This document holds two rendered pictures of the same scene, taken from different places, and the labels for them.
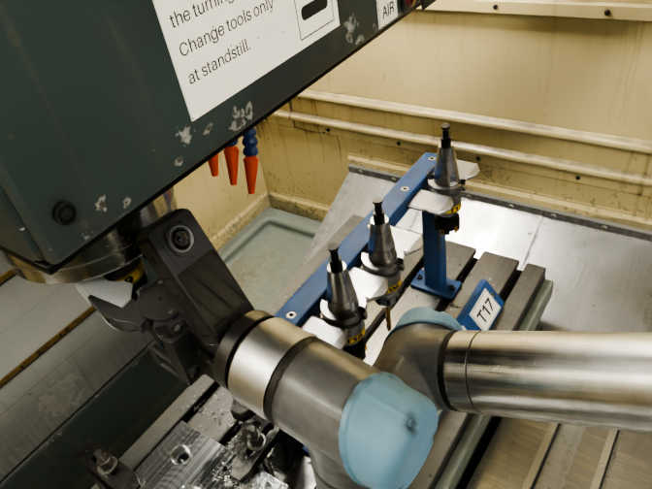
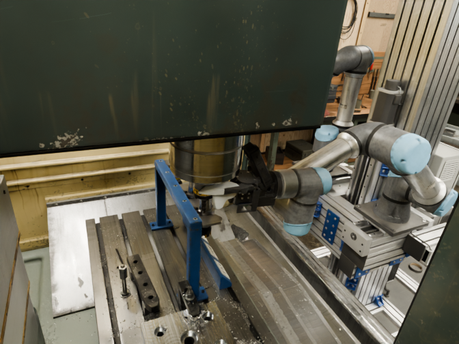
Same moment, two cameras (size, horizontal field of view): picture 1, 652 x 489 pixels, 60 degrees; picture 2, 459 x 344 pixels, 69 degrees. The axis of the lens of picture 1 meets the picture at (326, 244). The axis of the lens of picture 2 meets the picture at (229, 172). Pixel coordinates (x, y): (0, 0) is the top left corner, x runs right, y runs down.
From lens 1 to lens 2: 0.81 m
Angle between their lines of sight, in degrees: 57
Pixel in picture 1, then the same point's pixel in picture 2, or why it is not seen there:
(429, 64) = not seen: hidden behind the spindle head
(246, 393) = (292, 186)
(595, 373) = (321, 160)
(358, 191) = (61, 215)
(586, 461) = (246, 256)
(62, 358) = not seen: outside the picture
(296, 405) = (307, 179)
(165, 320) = (257, 181)
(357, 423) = (321, 174)
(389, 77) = not seen: hidden behind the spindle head
